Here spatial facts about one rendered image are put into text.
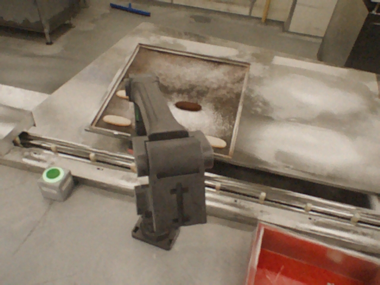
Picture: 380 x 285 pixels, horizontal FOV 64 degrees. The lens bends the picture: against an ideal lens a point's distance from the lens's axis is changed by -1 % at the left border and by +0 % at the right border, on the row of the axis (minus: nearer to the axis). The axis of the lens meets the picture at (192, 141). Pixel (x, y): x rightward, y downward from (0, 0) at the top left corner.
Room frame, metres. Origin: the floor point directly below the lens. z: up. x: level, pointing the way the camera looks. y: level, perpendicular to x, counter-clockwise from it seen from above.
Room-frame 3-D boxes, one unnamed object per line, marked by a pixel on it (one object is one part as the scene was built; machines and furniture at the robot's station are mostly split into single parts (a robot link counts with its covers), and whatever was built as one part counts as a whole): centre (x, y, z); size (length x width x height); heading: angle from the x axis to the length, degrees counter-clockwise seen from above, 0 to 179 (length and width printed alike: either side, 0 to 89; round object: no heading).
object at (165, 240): (0.46, 0.08, 0.86); 0.12 x 0.09 x 0.08; 75
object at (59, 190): (0.56, 0.39, 0.84); 0.08 x 0.08 x 0.11; 81
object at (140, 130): (0.65, 0.14, 1.04); 0.10 x 0.07 x 0.07; 171
